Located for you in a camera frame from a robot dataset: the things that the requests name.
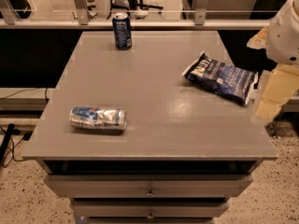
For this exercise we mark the blue soda can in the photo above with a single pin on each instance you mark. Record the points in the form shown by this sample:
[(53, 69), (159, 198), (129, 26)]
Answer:
[(122, 31)]

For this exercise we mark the blue chip bag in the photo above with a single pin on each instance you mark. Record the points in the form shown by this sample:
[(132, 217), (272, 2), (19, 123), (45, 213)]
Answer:
[(223, 79)]

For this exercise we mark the drawer with knob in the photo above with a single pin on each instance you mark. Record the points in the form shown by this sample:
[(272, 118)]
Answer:
[(92, 186), (149, 208)]

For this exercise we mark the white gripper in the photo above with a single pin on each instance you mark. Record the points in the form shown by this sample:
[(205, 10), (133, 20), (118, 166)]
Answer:
[(284, 39)]

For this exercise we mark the lower drawer with knob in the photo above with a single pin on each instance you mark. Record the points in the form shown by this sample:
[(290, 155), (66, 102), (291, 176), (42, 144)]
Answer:
[(149, 208)]

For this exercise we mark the top drawer with knob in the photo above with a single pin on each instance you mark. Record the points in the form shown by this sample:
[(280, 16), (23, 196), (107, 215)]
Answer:
[(92, 186)]

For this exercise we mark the silver redbull can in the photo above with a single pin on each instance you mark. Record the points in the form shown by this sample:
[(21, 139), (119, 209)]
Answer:
[(98, 118)]

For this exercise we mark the metal railing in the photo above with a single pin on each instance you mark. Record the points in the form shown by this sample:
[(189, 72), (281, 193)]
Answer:
[(78, 14)]

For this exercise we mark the grey drawer cabinet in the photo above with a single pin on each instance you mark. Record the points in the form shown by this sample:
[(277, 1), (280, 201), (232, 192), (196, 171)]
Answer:
[(173, 128)]

